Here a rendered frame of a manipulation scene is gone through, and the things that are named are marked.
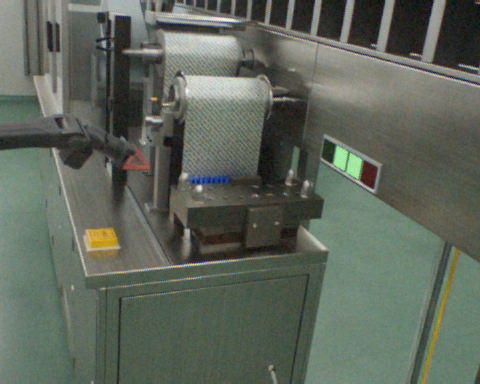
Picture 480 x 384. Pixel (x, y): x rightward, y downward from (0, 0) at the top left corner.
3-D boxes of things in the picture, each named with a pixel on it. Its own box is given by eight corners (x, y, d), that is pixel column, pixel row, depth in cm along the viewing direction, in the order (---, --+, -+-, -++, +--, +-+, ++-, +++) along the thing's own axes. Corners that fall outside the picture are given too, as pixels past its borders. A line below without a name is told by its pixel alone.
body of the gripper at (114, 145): (121, 170, 139) (97, 157, 135) (114, 158, 147) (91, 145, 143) (135, 149, 138) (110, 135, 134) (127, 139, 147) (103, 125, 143)
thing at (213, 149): (180, 183, 152) (185, 120, 146) (255, 180, 161) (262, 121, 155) (181, 184, 152) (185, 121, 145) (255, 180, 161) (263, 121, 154)
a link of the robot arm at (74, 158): (73, 138, 127) (60, 113, 131) (48, 170, 131) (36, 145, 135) (111, 146, 137) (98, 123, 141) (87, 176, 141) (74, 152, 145)
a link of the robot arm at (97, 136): (86, 127, 132) (87, 116, 137) (71, 146, 135) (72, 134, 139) (110, 141, 136) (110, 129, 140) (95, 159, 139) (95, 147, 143)
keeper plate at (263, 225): (242, 244, 144) (247, 207, 140) (275, 241, 148) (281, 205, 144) (246, 248, 142) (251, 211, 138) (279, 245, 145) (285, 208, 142)
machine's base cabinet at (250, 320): (41, 205, 370) (37, 82, 339) (133, 200, 395) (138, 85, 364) (93, 542, 156) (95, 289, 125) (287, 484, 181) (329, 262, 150)
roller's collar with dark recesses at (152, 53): (138, 61, 169) (139, 41, 166) (157, 62, 171) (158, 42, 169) (143, 65, 163) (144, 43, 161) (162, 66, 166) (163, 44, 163)
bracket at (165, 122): (143, 206, 164) (147, 108, 153) (163, 205, 166) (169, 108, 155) (147, 212, 159) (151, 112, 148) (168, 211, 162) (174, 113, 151)
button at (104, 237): (85, 237, 140) (85, 229, 139) (112, 235, 143) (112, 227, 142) (89, 249, 134) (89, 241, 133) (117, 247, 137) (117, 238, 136)
